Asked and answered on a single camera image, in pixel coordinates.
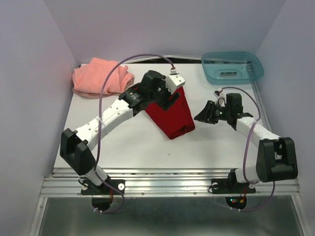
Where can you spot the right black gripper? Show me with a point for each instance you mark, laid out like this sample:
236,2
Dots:
206,114

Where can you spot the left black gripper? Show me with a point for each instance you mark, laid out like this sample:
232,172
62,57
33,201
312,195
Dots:
166,103

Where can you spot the red pleated skirt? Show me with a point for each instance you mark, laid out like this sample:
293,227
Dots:
176,121

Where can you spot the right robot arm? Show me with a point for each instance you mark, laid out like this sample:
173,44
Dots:
276,156

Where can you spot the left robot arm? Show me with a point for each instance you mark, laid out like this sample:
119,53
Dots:
76,145

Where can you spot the teal plastic bin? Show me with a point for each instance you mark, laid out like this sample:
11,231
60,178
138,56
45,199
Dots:
231,68

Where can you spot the pink folded skirt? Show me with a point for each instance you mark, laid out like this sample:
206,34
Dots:
89,78

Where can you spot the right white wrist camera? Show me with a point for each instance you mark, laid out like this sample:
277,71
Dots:
220,98

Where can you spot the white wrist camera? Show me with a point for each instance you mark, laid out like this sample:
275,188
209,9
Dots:
174,82
220,98

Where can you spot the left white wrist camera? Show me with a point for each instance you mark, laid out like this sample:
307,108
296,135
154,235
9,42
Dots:
174,82

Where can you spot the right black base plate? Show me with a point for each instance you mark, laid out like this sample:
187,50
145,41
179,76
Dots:
224,186

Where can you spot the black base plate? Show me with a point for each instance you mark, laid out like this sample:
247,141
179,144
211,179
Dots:
89,189
224,186

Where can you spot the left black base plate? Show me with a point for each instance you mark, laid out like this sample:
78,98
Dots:
89,189

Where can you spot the aluminium rail frame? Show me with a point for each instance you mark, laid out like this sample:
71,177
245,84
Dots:
167,202

